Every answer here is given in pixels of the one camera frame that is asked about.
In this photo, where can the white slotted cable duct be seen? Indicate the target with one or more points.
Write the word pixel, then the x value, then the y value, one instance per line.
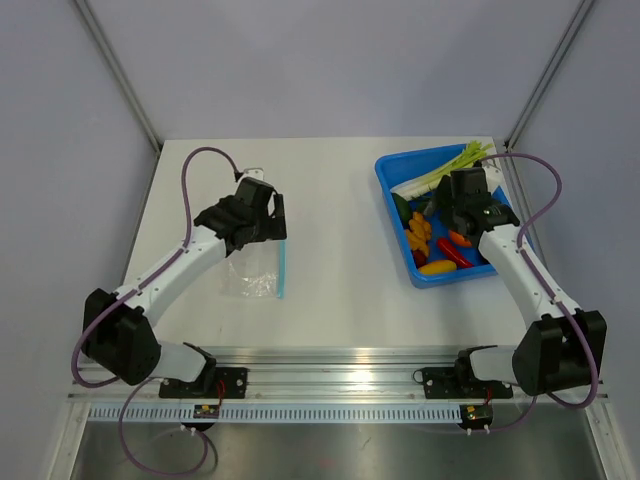
pixel 282 413

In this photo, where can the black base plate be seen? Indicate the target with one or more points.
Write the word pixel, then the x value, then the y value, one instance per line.
pixel 213 383
pixel 444 383

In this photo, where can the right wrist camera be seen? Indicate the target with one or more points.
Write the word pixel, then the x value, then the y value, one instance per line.
pixel 493 177

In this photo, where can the circuit board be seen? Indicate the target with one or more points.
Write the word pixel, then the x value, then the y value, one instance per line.
pixel 476 416
pixel 206 411

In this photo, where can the aluminium frame post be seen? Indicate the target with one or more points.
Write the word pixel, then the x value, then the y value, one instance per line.
pixel 108 54
pixel 550 70

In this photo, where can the blue plastic tray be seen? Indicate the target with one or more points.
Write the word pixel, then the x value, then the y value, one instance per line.
pixel 394 169

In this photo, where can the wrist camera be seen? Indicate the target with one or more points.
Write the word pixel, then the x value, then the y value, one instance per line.
pixel 254 172
pixel 493 177

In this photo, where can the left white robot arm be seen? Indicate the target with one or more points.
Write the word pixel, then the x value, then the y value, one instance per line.
pixel 118 327

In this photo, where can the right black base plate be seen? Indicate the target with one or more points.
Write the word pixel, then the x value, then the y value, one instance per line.
pixel 444 383

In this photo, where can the red chili pepper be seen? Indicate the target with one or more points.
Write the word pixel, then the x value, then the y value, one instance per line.
pixel 452 254

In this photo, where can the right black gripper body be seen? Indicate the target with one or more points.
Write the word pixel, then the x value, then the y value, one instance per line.
pixel 450 215

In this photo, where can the orange persimmon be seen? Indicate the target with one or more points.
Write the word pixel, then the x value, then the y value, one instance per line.
pixel 459 240

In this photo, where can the left aluminium frame post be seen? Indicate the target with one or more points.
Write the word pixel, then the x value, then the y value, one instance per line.
pixel 108 54

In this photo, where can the aluminium mounting rail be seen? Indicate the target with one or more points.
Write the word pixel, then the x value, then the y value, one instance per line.
pixel 340 375

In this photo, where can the right circuit board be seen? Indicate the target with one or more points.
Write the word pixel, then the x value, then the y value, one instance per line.
pixel 476 416

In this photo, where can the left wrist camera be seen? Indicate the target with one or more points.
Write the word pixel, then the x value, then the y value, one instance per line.
pixel 254 172

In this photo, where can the dark red plum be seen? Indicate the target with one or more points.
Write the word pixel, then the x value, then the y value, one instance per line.
pixel 420 259

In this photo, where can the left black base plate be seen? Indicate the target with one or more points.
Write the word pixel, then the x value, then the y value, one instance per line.
pixel 213 383

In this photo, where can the right aluminium frame post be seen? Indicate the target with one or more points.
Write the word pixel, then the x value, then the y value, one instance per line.
pixel 550 70

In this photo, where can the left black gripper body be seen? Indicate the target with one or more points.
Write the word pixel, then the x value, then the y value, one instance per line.
pixel 267 229

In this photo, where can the green celery stalk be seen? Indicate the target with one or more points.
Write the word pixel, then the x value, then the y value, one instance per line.
pixel 414 188

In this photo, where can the yellow mango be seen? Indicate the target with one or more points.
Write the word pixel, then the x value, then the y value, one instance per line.
pixel 438 267

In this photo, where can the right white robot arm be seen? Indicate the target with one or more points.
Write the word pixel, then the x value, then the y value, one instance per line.
pixel 563 345

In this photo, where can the clear zip top bag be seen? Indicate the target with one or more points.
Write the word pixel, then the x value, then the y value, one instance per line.
pixel 257 271

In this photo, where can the green cucumber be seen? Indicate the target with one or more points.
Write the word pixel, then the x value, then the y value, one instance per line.
pixel 403 208

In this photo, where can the left circuit board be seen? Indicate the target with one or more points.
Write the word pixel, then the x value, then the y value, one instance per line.
pixel 206 411

